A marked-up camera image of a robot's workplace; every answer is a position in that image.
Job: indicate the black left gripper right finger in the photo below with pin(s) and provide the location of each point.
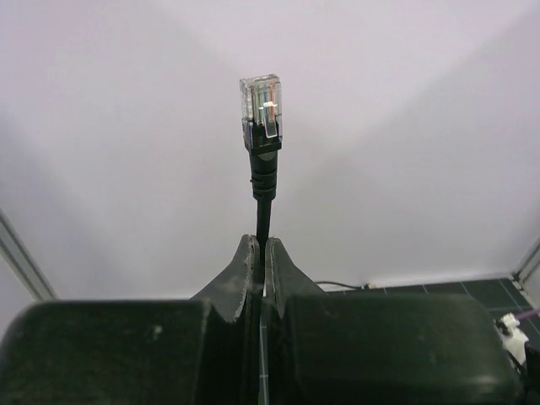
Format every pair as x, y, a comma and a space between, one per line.
379, 348

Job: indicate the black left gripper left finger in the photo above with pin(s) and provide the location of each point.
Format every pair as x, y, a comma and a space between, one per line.
202, 350

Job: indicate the aluminium frame rail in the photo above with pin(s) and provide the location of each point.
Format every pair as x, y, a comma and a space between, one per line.
22, 263

